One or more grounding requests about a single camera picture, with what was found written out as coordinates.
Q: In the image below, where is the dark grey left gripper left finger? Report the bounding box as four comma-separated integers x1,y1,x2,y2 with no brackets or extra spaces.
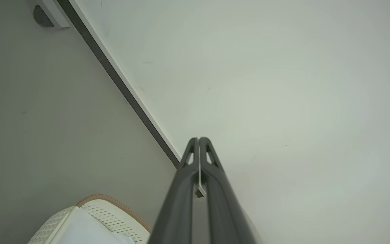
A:
147,137,200,244

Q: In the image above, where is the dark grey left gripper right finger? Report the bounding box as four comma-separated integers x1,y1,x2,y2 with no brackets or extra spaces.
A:
199,137,257,244

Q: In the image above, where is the white garment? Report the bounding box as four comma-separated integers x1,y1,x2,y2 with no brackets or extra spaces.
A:
48,206,136,244

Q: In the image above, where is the grey metal frame leg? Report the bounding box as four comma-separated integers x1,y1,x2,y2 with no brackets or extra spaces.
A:
39,0,71,30

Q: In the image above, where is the black round frame foot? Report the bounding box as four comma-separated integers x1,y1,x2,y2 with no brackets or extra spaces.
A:
34,5,55,27

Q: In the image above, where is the white laundry basket tan rim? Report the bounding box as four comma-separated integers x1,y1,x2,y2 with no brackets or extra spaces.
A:
27,194,152,244

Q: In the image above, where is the white and black baseboard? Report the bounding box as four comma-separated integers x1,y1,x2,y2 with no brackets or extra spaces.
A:
57,0,206,199

